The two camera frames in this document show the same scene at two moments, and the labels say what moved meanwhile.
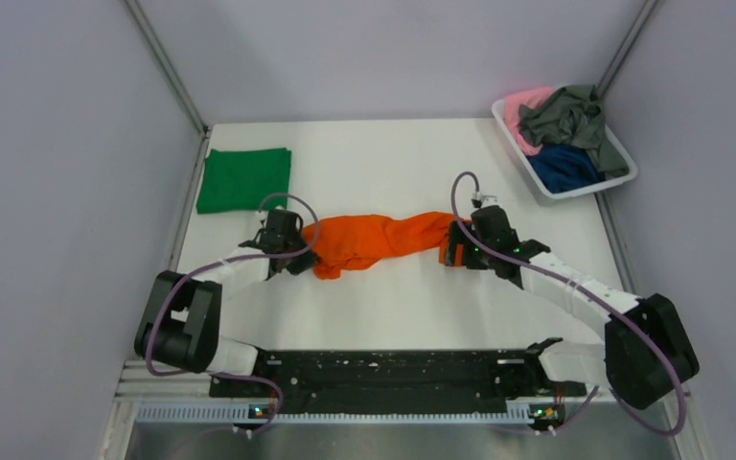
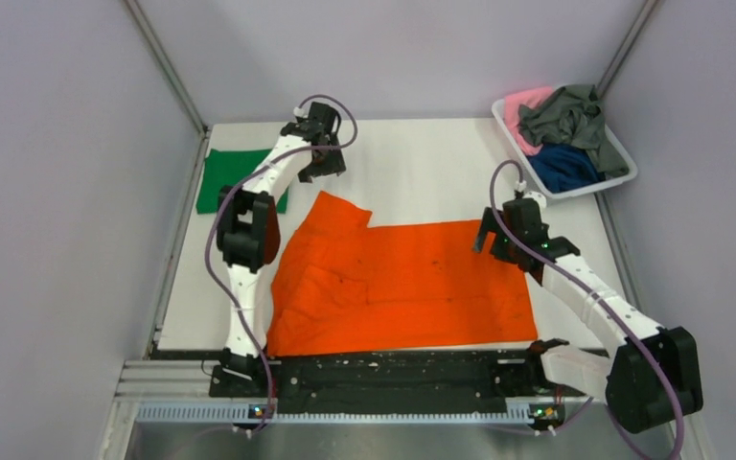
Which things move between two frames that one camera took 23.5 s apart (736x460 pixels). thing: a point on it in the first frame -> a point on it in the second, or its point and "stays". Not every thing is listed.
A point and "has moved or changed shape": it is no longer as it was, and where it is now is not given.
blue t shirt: (563, 167) stays
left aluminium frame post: (168, 62) stays
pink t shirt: (512, 103) stays
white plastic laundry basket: (586, 191) stays
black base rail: (399, 376) stays
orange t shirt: (348, 242) has moved or changed shape
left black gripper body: (296, 242) -> (331, 139)
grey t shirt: (574, 115) stays
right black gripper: (450, 255) -> (497, 250)
